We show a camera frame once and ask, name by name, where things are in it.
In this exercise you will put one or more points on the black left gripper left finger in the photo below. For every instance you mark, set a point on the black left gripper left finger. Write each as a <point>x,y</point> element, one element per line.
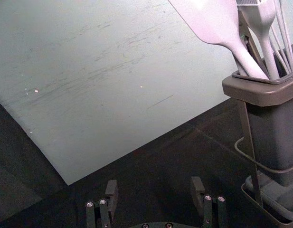
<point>111,192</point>

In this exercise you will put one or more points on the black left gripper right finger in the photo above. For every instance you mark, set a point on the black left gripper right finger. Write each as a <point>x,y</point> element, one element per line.
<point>197,192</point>

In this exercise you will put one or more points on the black table cloth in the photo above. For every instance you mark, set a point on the black table cloth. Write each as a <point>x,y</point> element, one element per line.
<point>155,166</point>

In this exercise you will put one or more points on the grey plastic utensil holder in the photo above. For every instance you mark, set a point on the grey plastic utensil holder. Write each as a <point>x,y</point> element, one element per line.
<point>274,133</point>

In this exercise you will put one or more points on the white plastic spatula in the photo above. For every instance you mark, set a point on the white plastic spatula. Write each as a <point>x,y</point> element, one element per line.
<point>215,26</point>

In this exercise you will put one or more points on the white whisk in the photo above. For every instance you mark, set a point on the white whisk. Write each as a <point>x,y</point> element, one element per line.
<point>282,31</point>

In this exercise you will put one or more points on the white basting brush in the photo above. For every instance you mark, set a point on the white basting brush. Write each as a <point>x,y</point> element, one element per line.
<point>262,21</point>

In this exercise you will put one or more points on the plain pale wall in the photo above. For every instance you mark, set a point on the plain pale wall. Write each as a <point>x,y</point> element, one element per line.
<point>101,71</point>

